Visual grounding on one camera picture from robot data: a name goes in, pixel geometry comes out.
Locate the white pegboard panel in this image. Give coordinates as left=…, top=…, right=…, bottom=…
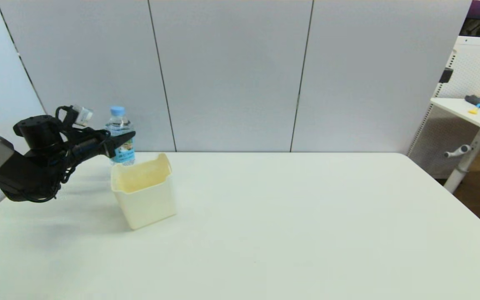
left=407, top=35, right=480, bottom=180

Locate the grey desk crank handle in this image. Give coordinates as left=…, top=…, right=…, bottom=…
left=444, top=144, right=473, bottom=158

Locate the clear blue-labelled soda water bottle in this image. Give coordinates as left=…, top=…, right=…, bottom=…
left=105, top=105, right=135, bottom=166

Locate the cream plastic storage bin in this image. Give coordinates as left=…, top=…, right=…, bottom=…
left=111, top=153, right=177, bottom=230

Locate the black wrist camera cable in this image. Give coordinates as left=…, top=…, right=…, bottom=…
left=48, top=105, right=111, bottom=197

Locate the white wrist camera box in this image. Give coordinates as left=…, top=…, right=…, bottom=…
left=72, top=106, right=94, bottom=128

